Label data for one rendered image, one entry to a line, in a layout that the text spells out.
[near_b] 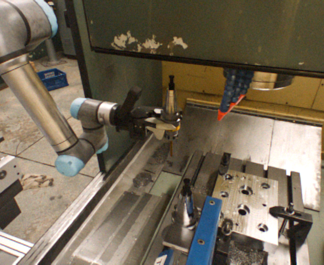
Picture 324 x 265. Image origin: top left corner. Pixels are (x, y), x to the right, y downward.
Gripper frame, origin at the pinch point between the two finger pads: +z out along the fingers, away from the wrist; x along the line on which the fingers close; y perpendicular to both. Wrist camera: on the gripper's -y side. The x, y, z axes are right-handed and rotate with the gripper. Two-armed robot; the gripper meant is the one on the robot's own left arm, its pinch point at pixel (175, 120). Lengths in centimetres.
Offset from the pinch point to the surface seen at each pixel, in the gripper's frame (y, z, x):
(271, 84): -16.8, 23.0, 7.2
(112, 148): 41, -45, -28
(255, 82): -17.1, 20.0, 7.8
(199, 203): 11.4, 12.5, 17.7
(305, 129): 50, 55, -97
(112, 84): 9, -44, -36
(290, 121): 47, 45, -100
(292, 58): -29.3, 22.9, 32.5
